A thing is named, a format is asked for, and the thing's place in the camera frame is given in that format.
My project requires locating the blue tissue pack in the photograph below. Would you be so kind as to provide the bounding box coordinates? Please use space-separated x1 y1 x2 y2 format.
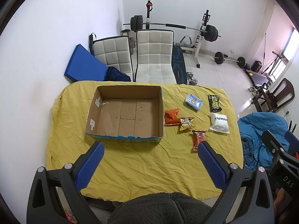
185 94 203 111

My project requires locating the floor barbell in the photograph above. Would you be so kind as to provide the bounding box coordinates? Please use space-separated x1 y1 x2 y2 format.
214 52 246 68

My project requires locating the black yellow snack bag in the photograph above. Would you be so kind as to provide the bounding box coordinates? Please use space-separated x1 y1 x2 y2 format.
208 95 222 113

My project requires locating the yellow panda snack bag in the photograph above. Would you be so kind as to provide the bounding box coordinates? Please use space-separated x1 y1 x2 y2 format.
179 117 195 131

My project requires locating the barbell on rack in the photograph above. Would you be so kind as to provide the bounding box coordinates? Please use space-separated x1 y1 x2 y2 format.
124 15 221 42

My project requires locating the white weight bench rack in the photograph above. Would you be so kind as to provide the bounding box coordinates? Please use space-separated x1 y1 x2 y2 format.
179 10 210 68

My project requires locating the white padded pouch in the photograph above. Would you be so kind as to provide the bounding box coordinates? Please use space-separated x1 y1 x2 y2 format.
210 113 229 134

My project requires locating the black blue bench pad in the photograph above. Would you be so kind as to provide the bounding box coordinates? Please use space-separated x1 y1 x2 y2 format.
171 46 187 84

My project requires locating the brown wooden chair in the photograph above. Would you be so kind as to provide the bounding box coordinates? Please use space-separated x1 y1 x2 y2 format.
251 78 295 113

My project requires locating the red floral snack bag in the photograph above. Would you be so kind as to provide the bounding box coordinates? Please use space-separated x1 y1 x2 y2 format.
192 130 206 152

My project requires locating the yellow tablecloth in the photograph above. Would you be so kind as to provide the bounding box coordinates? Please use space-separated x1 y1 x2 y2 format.
46 81 243 202

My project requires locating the orange snack bag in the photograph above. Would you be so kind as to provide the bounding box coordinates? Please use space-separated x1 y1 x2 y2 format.
164 108 180 126

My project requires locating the dumbbell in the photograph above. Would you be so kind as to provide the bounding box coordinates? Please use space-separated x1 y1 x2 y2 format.
187 72 198 85

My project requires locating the blue foam mat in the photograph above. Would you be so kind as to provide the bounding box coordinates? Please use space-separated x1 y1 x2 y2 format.
64 44 108 82

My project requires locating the dark blue cloth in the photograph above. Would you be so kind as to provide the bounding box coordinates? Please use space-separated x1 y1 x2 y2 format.
105 67 131 82

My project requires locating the white quilted chair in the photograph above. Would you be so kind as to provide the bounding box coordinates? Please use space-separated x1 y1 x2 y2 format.
93 36 133 80
134 29 176 84

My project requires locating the left white quilted chair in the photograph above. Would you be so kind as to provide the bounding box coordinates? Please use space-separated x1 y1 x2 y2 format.
93 36 133 80

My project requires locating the open cardboard box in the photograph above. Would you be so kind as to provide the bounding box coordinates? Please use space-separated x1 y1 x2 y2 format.
85 84 164 144

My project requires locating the right white quilted chair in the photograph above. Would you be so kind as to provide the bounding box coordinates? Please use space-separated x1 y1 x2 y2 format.
134 29 176 84

